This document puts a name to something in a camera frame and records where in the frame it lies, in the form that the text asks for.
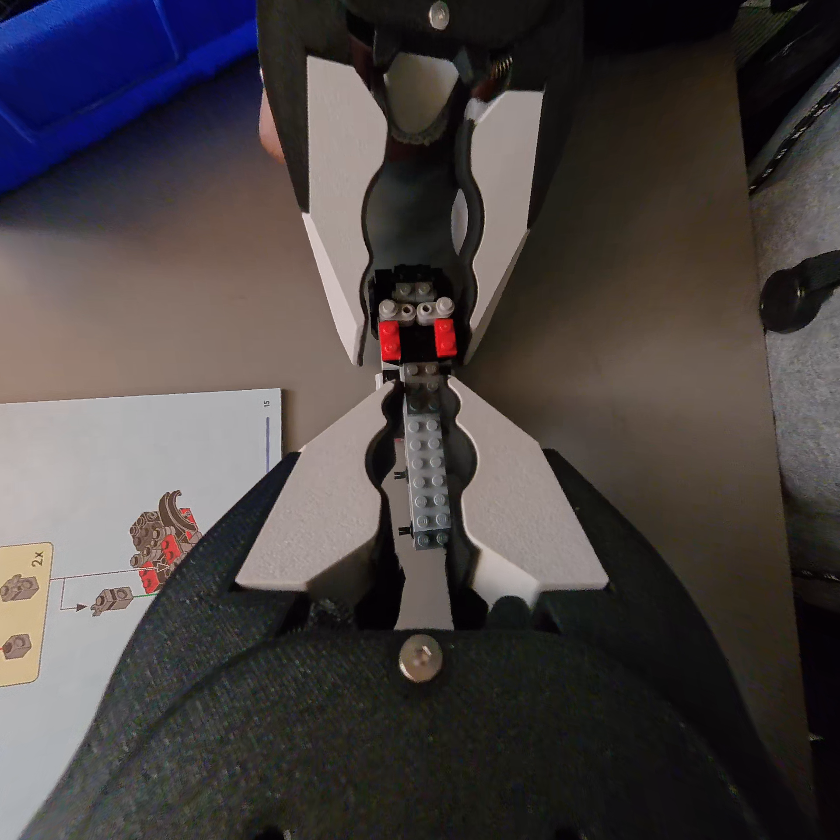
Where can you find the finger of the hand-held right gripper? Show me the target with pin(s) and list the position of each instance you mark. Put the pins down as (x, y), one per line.
(334, 164)
(512, 184)

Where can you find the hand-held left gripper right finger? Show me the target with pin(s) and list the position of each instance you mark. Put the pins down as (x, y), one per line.
(531, 518)

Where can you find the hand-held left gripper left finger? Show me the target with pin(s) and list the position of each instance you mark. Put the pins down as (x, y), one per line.
(308, 518)

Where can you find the grey brick model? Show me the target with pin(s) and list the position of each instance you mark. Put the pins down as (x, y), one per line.
(426, 459)

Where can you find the blue plastic bin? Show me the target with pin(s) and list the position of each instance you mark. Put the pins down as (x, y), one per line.
(98, 65)

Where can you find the grey desk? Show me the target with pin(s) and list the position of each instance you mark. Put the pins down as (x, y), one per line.
(623, 328)

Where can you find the person's right hand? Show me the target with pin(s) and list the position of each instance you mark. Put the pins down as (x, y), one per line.
(270, 131)

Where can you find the brick instruction booklet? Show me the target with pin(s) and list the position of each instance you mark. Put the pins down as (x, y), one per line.
(98, 459)

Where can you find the person's grey shirt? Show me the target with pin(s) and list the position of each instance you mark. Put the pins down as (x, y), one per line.
(807, 426)

